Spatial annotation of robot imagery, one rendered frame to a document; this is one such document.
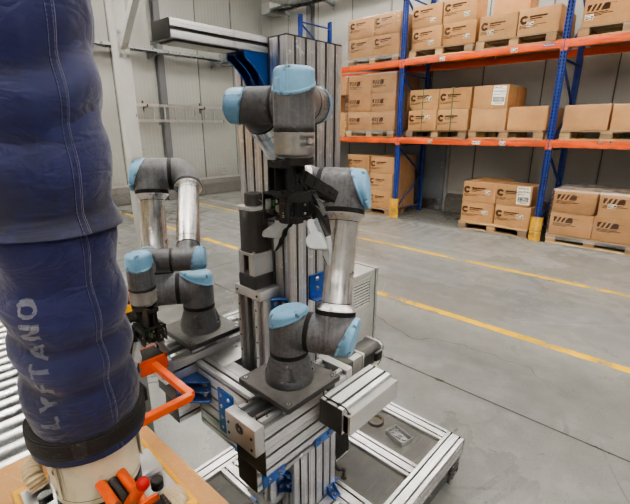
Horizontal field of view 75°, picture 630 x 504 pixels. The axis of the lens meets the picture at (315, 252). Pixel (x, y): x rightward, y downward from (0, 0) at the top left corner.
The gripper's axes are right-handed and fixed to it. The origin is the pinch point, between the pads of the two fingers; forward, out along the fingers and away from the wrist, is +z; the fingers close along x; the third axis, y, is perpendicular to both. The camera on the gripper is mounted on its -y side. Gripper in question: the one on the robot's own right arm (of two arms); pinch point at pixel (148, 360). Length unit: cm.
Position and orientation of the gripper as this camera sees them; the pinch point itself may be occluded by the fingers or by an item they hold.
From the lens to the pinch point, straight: 142.5
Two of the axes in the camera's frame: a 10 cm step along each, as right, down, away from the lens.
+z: 0.0, 9.6, 2.8
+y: 7.3, 1.9, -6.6
